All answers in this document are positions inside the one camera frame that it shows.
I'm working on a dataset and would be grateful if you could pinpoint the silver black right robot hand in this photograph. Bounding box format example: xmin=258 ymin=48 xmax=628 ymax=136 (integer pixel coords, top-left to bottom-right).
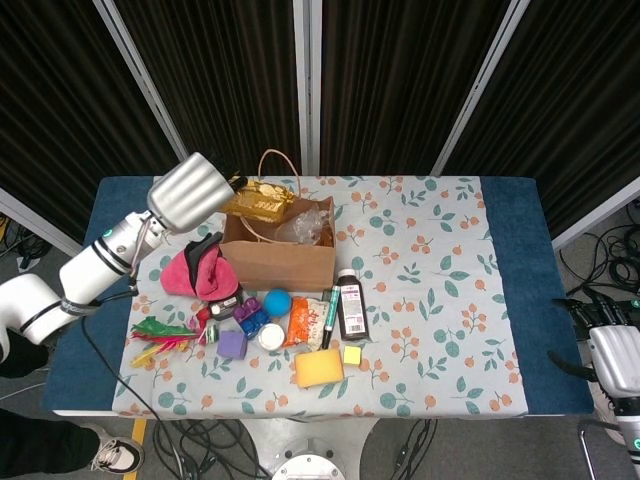
xmin=547 ymin=294 xmax=640 ymax=399

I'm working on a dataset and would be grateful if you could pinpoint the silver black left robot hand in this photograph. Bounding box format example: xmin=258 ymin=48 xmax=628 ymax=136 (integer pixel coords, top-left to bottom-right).
xmin=146 ymin=152 xmax=249 ymax=235

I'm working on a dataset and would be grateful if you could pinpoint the gold foil biscuit pack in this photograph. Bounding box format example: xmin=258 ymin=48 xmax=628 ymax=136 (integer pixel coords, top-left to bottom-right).
xmin=219 ymin=180 xmax=294 ymax=225

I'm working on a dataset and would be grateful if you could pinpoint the clear bag of straws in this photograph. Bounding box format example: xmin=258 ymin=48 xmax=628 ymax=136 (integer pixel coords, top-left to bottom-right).
xmin=277 ymin=207 xmax=331 ymax=246

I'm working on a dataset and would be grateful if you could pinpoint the grey round robot base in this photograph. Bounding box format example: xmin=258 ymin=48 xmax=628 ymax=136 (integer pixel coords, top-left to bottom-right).
xmin=273 ymin=452 xmax=362 ymax=480

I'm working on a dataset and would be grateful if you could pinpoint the brown paper shopping bag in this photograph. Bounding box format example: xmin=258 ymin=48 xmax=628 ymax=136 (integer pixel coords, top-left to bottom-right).
xmin=219 ymin=149 xmax=337 ymax=294

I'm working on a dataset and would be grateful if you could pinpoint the orange and white snack packet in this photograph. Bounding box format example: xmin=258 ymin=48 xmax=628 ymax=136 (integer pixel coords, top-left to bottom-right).
xmin=282 ymin=295 xmax=329 ymax=350

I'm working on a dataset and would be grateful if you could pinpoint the pink cloth with black trim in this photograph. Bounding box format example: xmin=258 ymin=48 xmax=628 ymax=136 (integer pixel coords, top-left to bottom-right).
xmin=160 ymin=231 xmax=240 ymax=302

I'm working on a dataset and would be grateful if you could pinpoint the black bottle with red cap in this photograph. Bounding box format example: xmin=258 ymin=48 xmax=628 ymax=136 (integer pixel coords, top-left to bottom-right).
xmin=197 ymin=295 xmax=239 ymax=321

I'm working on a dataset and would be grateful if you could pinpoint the purple toy building brick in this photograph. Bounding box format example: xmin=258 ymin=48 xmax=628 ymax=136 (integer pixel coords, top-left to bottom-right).
xmin=232 ymin=298 xmax=261 ymax=324

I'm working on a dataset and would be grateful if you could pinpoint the blue rubber ball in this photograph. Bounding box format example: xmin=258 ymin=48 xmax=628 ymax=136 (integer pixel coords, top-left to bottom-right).
xmin=263 ymin=288 xmax=292 ymax=316

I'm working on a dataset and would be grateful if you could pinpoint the blue velvet table cover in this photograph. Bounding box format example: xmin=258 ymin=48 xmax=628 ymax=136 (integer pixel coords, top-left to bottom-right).
xmin=53 ymin=174 xmax=596 ymax=416

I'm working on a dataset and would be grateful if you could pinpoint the colourful feather toy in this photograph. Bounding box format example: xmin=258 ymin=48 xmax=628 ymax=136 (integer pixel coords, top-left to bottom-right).
xmin=129 ymin=315 xmax=199 ymax=369

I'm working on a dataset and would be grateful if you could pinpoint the blue toy building brick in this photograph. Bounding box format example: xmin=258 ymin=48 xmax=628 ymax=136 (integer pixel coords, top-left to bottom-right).
xmin=238 ymin=309 xmax=270 ymax=337

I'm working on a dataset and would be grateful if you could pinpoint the purple foam cube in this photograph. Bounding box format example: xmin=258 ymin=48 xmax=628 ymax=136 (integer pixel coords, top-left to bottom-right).
xmin=216 ymin=329 xmax=250 ymax=360

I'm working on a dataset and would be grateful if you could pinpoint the green marker pen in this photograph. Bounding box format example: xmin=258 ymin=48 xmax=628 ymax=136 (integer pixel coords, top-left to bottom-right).
xmin=320 ymin=288 xmax=342 ymax=350

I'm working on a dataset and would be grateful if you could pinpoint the brown medicine bottle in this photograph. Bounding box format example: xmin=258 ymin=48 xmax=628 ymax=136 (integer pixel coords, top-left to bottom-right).
xmin=337 ymin=268 xmax=372 ymax=342

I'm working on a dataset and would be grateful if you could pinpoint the floral leaf print tablecloth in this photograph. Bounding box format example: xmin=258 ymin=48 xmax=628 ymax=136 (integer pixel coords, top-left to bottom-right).
xmin=113 ymin=174 xmax=529 ymax=419

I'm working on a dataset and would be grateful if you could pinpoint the yellow sponge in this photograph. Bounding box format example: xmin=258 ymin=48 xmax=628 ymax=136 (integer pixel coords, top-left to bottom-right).
xmin=293 ymin=348 xmax=346 ymax=390

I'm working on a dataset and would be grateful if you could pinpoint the white sneaker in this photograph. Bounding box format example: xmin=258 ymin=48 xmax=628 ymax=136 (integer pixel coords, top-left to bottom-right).
xmin=92 ymin=437 xmax=146 ymax=474

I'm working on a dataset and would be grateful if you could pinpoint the black trousers leg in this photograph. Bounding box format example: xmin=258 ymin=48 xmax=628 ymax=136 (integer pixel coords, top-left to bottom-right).
xmin=0 ymin=407 xmax=104 ymax=476

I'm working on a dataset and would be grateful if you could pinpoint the black floor cable tangle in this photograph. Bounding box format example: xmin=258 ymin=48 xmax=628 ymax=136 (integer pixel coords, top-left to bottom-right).
xmin=149 ymin=418 xmax=274 ymax=480
xmin=559 ymin=199 xmax=640 ymax=301

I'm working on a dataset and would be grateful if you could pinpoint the white metal screen frame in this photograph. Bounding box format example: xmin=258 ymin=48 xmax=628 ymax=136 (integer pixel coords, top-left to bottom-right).
xmin=429 ymin=0 xmax=531 ymax=176
xmin=292 ymin=0 xmax=324 ymax=176
xmin=0 ymin=187 xmax=84 ymax=261
xmin=552 ymin=192 xmax=640 ymax=251
xmin=92 ymin=0 xmax=199 ymax=176

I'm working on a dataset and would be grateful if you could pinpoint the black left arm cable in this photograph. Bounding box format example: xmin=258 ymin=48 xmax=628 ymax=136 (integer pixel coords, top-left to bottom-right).
xmin=79 ymin=289 xmax=166 ymax=422

